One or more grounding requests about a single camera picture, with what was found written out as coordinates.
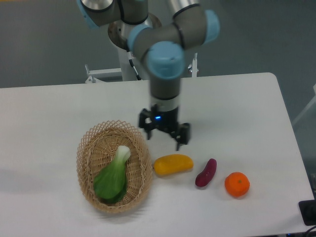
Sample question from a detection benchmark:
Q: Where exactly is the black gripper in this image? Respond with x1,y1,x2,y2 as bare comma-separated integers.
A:
138,104,191,151

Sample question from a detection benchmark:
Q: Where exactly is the green bok choy vegetable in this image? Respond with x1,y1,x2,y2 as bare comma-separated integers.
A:
93,146,131,204

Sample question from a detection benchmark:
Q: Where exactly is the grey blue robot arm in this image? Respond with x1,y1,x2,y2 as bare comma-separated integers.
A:
77,0,220,146

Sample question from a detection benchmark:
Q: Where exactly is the woven wicker basket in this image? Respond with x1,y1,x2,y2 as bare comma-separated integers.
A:
77,120,153,214

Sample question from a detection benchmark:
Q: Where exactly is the yellow mango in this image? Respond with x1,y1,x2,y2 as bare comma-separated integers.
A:
154,154,194,176

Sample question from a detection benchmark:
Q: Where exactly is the purple sweet potato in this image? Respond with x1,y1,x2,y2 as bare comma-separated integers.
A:
195,158,217,188

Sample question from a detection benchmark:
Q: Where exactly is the orange tangerine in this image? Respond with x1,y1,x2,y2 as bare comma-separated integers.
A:
224,172,250,198

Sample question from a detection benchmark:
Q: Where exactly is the black device at edge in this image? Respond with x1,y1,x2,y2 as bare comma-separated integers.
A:
298,199,316,226

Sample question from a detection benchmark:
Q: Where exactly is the black white cable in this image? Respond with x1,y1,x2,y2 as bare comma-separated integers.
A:
126,49,143,81

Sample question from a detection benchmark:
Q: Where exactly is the white metal base frame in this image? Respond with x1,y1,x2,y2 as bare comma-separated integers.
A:
85,52,199,83

